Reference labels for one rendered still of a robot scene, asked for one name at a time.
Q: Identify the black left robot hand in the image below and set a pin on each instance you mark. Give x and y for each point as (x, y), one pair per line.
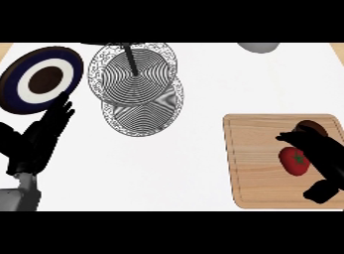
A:
(34, 139)

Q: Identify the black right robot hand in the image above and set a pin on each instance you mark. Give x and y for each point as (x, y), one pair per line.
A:
(325, 155)

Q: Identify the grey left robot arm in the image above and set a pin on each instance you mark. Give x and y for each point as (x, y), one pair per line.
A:
(13, 195)

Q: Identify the red tomato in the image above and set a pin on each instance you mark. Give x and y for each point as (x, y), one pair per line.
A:
(292, 162)

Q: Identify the wooden cutting board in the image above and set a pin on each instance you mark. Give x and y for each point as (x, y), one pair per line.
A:
(261, 165)

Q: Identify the navy white brown round plate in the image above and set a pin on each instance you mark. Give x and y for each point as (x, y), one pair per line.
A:
(40, 80)

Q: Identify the grey rounded object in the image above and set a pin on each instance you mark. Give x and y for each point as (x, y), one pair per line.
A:
(257, 47)

